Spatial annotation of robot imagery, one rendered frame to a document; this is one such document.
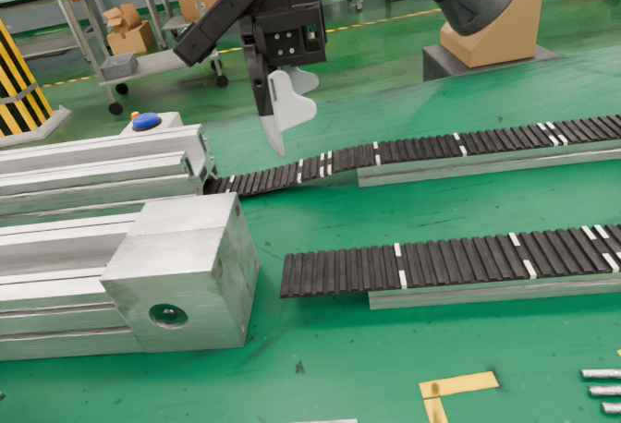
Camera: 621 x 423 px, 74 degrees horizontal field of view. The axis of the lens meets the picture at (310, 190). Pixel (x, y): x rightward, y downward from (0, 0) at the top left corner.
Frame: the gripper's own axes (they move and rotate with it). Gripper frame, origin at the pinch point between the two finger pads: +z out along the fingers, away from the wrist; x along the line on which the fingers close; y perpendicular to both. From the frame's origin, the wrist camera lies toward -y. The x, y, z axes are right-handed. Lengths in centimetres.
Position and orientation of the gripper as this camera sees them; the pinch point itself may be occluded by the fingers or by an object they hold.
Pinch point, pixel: (278, 131)
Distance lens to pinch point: 50.6
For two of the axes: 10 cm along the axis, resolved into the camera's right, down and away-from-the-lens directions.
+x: 0.5, -5.8, 8.2
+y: 9.9, -1.1, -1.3
